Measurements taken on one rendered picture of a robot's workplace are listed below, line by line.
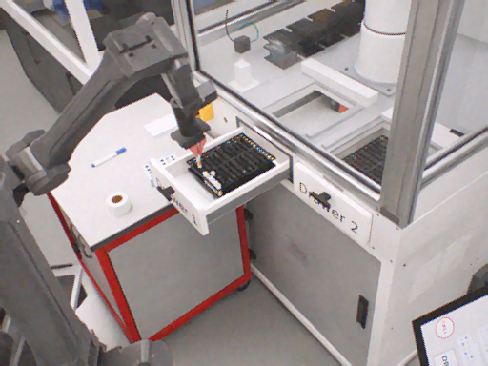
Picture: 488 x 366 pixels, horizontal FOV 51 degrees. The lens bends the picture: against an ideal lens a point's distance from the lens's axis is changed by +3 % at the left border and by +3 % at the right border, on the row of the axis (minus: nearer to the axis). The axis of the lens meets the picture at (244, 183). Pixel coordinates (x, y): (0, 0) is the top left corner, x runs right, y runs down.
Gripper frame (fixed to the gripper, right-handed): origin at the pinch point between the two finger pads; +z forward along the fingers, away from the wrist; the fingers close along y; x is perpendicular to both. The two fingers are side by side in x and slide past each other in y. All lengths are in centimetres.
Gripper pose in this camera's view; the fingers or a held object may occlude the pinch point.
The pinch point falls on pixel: (197, 153)
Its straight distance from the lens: 146.8
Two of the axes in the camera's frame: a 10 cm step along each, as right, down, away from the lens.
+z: 1.7, 6.9, 7.1
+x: -6.0, -5.0, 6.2
